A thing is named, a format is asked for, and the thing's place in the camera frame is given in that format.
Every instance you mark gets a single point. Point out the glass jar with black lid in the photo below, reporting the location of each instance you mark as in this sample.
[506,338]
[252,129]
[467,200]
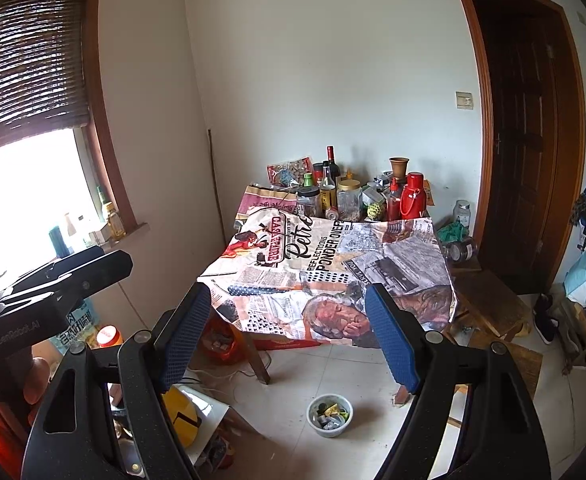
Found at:
[309,202]

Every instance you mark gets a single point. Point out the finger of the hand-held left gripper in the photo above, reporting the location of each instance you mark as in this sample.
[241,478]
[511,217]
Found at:
[68,260]
[93,272]

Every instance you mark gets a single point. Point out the white bottle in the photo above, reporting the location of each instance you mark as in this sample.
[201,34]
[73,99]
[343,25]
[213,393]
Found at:
[69,225]

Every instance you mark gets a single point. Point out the bamboo window blind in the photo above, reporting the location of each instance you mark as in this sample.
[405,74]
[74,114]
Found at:
[28,55]

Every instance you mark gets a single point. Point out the beige light switch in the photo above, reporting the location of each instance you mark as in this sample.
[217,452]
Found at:
[465,99]

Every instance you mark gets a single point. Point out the glass jar with white lid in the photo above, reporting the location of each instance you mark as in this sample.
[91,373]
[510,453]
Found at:
[462,212]

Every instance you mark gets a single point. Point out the blue white printed bag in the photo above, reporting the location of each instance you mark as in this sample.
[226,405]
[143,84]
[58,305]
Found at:
[75,327]

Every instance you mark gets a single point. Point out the red sauce bottle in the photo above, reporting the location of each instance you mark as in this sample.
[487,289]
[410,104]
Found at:
[395,200]

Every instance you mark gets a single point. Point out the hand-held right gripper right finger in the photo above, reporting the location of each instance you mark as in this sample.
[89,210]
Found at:
[393,340]

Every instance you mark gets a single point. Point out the low wooden stool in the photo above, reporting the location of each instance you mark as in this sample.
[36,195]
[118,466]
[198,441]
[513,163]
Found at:
[493,300]
[503,365]

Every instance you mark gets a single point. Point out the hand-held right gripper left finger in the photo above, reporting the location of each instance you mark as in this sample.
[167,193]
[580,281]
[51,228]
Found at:
[183,340]

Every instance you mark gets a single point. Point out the yellow-green bumpy ball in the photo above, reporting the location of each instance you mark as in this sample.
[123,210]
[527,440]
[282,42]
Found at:
[376,211]

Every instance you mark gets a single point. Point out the yellow oil bottle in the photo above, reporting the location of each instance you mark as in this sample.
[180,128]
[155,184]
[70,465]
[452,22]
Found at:
[114,222]

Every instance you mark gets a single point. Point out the black shoe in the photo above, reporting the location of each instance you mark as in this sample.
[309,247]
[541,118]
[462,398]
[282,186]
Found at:
[545,320]

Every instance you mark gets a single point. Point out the table with newspaper-print cloth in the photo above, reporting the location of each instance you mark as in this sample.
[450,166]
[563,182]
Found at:
[323,270]

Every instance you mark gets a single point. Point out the red thermos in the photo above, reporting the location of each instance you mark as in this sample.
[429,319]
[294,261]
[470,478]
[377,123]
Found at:
[413,197]

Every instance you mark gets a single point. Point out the crumpled silver foil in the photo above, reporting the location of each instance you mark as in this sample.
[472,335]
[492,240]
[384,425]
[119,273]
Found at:
[383,181]

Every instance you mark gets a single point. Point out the green yellow packet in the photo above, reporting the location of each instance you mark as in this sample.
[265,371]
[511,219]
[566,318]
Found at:
[335,412]

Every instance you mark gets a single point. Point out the green plastic bag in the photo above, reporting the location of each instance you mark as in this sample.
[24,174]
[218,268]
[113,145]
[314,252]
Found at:
[452,234]

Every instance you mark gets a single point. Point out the plastic jar with gold lid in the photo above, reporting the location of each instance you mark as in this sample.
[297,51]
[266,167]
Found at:
[349,202]

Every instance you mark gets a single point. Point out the dark sauce bottle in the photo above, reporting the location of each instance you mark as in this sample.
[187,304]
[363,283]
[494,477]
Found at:
[328,187]

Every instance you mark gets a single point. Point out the wooden window frame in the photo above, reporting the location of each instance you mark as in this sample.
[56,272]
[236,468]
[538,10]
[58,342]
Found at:
[108,135]

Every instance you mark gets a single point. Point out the brown wooden door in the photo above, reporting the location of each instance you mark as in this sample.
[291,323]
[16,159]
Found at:
[570,160]
[513,135]

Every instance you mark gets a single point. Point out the person's left hand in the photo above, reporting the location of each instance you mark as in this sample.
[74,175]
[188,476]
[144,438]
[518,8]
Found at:
[37,380]

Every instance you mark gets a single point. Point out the red snack bag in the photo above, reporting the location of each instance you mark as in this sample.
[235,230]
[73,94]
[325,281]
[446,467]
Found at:
[289,172]

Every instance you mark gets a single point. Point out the small green bottle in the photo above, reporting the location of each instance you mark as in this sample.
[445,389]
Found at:
[307,180]

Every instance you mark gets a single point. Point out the white bowl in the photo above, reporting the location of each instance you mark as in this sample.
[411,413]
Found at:
[329,417]

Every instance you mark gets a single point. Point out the wine bottle with red cap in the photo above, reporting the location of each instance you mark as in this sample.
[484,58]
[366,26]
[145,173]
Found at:
[332,162]

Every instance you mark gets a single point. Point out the red plastic bag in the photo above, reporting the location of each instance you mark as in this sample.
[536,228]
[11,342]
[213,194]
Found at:
[223,342]

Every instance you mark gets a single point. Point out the dark teal bottle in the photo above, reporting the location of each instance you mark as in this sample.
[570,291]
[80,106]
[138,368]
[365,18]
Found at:
[59,242]

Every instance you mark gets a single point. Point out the wooden table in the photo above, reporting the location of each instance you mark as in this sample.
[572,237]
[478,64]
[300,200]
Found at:
[258,360]

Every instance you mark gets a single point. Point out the red and black canister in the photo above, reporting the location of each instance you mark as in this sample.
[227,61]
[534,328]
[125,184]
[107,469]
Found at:
[318,171]

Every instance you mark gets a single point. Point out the round metal tin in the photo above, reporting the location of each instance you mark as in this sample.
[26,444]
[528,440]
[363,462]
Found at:
[463,250]

